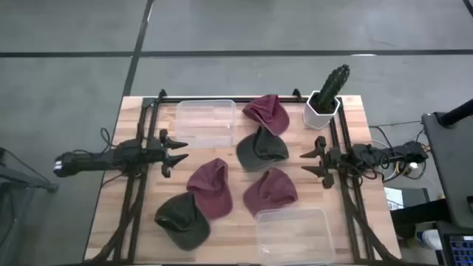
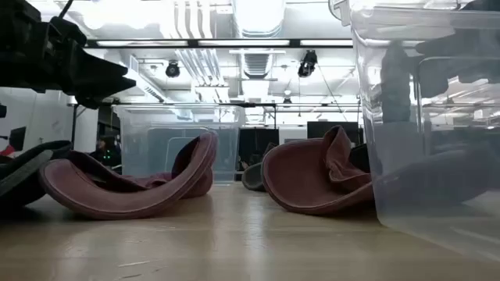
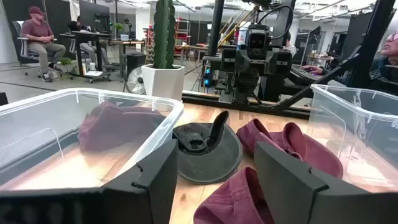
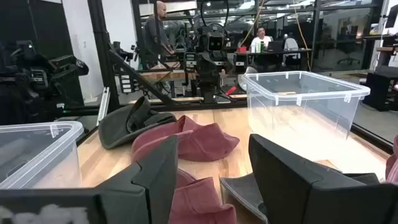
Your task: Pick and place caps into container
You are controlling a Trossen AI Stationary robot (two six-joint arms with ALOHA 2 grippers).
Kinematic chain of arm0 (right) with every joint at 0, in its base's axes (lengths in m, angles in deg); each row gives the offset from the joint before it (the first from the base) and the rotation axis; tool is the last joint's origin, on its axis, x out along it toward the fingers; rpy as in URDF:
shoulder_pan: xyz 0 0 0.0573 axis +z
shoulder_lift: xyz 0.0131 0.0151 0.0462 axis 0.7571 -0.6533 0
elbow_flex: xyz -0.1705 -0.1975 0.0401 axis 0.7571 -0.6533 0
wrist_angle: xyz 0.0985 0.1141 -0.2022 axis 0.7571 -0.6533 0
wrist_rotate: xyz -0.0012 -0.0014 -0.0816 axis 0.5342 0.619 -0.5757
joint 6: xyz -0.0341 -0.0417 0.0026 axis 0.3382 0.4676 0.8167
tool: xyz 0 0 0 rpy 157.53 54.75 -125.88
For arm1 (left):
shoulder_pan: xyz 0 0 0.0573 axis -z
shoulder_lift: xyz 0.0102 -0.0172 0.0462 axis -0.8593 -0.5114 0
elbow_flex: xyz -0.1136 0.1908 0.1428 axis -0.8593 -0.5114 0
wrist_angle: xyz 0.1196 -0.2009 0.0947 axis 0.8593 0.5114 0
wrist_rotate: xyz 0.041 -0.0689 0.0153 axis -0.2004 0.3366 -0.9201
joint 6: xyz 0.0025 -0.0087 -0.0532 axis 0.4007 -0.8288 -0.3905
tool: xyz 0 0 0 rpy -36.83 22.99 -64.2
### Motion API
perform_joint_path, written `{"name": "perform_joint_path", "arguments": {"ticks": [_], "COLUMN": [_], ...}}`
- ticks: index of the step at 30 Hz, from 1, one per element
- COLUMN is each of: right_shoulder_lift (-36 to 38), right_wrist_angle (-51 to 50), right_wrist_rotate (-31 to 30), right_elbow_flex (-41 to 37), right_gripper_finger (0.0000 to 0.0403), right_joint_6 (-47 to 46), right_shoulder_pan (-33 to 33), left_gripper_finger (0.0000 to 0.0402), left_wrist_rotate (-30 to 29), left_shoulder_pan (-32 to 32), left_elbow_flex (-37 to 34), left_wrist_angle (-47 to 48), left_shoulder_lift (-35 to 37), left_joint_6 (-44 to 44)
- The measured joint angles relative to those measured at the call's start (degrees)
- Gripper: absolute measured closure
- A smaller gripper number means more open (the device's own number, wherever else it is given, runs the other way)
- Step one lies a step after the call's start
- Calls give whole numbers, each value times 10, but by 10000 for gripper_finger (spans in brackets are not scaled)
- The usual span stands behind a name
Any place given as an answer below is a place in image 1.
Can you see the white paper sheet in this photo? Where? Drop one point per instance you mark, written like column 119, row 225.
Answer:
column 393, row 197

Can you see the black pole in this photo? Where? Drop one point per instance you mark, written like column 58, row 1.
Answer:
column 456, row 112

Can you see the grey cart top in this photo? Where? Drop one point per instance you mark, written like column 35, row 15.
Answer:
column 449, row 166

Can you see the clear plastic container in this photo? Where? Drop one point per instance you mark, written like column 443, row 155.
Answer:
column 205, row 123
column 293, row 236

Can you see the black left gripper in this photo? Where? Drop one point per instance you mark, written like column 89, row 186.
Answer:
column 165, row 153

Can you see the maroon baseball cap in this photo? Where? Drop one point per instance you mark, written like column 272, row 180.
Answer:
column 210, row 188
column 271, row 190
column 268, row 112

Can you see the white plastic bottle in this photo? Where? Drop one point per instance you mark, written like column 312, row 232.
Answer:
column 430, row 239

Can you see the black bench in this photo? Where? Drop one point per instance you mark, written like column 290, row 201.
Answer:
column 421, row 214

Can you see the dark grey stand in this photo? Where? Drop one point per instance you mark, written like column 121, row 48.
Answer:
column 18, row 184

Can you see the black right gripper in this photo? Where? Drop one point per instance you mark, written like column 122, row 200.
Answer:
column 329, row 159

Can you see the white hexagonal plant pot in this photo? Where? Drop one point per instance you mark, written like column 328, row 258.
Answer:
column 316, row 118

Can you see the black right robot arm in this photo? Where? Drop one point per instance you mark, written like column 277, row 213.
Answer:
column 377, row 155

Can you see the green cactus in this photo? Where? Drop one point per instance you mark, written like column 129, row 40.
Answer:
column 332, row 86

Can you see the black laptop keyboard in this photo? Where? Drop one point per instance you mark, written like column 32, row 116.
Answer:
column 461, row 251

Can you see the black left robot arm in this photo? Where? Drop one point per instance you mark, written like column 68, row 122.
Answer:
column 111, row 157

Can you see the black aluminium table frame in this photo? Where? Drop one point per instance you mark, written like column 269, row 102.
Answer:
column 349, row 207

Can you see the dark green baseball cap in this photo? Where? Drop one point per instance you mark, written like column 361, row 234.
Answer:
column 183, row 221
column 260, row 149

